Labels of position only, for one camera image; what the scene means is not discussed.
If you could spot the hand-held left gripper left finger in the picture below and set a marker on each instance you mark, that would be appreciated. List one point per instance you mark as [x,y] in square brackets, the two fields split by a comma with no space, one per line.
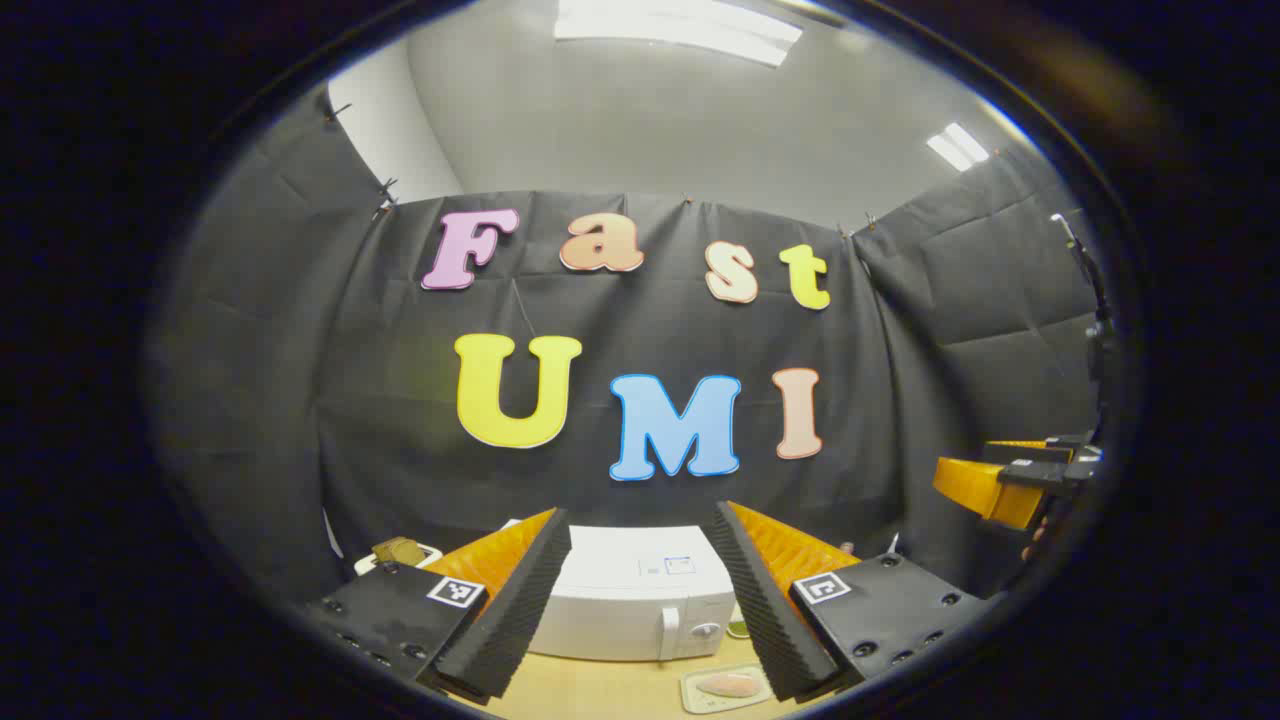
[520,610]

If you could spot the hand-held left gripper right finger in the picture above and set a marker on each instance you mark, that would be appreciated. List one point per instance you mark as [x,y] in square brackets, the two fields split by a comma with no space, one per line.
[765,610]

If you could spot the long ceiling light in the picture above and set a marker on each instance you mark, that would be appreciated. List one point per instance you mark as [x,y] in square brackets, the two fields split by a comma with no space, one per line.
[680,25]

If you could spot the breaded round food patty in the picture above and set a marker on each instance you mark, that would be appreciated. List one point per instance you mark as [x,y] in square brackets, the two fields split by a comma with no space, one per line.
[728,685]

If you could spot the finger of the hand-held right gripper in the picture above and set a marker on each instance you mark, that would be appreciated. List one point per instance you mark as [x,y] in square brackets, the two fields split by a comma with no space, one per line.
[1020,447]
[975,490]

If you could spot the white toaster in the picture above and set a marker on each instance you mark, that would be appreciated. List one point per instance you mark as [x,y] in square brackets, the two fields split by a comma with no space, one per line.
[432,552]

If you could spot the brown toast slice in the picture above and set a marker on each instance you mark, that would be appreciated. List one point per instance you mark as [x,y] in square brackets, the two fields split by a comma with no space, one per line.
[398,551]

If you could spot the white microwave oven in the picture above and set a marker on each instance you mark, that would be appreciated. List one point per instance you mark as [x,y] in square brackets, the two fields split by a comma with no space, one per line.
[620,600]

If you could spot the thin black pole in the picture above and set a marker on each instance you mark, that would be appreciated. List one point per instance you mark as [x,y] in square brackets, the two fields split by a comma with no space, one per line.
[1090,290]

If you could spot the white square plate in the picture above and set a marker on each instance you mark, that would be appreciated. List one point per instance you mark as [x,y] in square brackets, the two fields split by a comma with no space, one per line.
[700,700]

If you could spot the black backdrop cloth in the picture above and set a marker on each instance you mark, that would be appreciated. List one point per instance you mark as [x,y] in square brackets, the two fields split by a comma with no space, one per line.
[300,400]

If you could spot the small ceiling light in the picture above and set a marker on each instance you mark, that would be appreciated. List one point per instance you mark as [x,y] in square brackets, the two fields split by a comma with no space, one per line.
[958,147]

